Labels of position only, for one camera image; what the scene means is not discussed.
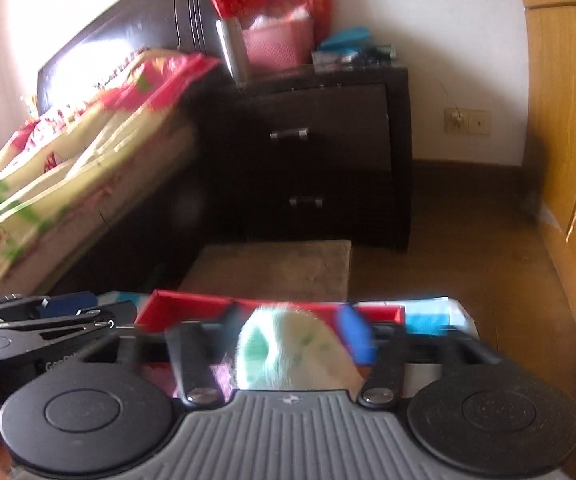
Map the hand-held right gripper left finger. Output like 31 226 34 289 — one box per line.
80 305 243 407

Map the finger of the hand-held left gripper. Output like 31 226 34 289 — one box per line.
0 302 139 335
0 291 97 319

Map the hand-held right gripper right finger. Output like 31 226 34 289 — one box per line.
338 304 509 409

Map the pink cloth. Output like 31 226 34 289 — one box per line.
143 364 236 402

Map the red cardboard box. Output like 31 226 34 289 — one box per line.
135 289 407 337

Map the pale green towel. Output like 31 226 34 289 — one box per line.
232 304 365 392

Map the blue white checkered tablecloth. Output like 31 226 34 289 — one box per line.
93 290 479 403

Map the bed mattress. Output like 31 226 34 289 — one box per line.
8 124 199 292

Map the floral bed blanket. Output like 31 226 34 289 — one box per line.
0 47 221 297

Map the dark wooden nightstand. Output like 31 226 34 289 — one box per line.
195 64 415 255

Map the dark small clutter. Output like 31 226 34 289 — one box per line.
312 44 397 69

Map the steel thermos bottle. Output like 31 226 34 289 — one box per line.
216 17 251 87

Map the blue flat packet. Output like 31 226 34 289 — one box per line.
324 27 371 52

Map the pink plastic basket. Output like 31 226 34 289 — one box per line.
243 17 315 71

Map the bed with floral quilt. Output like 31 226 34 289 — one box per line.
33 0 221 297

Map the light wooden wardrobe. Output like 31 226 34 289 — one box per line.
515 0 576 480

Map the beige wall outlet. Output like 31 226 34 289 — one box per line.
444 106 492 136

